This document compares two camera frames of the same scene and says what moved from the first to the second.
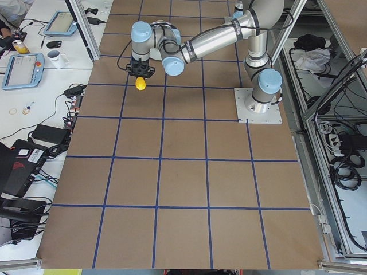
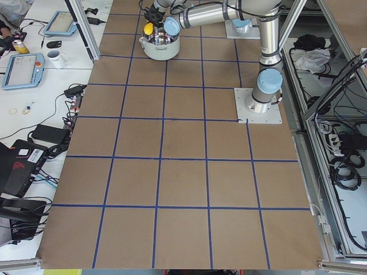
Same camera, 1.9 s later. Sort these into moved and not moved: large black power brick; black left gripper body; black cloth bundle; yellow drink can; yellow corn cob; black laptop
Moved: black left gripper body; yellow corn cob
Not moved: large black power brick; yellow drink can; black cloth bundle; black laptop
